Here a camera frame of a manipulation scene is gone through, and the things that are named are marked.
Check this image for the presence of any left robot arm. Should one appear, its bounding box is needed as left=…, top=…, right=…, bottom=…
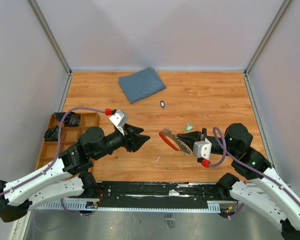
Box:
left=0, top=124, right=150, bottom=223

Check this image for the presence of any folded blue cloth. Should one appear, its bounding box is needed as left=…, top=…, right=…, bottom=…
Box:
left=118, top=67, right=166, bottom=104

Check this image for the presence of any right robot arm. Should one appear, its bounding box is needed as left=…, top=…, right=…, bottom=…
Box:
left=177, top=123, right=300, bottom=240

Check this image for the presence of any green patterned sock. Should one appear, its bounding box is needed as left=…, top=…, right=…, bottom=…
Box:
left=44, top=125, right=59, bottom=142

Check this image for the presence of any red-handled metal key organizer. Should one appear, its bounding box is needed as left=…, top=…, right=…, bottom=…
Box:
left=158, top=128, right=192, bottom=155

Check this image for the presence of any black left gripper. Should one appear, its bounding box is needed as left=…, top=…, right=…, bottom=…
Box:
left=93, top=123, right=151, bottom=160

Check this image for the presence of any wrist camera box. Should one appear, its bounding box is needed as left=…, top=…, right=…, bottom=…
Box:
left=109, top=109, right=129, bottom=136
left=192, top=137, right=212, bottom=160

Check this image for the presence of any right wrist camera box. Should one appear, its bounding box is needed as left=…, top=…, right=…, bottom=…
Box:
left=192, top=137, right=212, bottom=160

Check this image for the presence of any black tagged key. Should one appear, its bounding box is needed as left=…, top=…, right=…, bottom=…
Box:
left=160, top=100, right=170, bottom=109

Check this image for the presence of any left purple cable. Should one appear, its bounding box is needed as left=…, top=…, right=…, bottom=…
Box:
left=0, top=106, right=113, bottom=218

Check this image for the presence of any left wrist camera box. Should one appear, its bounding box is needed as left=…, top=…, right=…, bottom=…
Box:
left=109, top=109, right=129, bottom=136

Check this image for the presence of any dark patterned sock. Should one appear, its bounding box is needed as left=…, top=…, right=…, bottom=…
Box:
left=53, top=111, right=81, bottom=127

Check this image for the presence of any green tagged key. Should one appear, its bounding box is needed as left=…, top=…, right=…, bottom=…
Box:
left=185, top=123, right=194, bottom=132

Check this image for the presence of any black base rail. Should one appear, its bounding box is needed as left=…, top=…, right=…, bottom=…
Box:
left=78, top=181, right=235, bottom=211

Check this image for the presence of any wooden compartment tray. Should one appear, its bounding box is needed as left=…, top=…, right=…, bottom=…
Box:
left=36, top=112, right=100, bottom=169

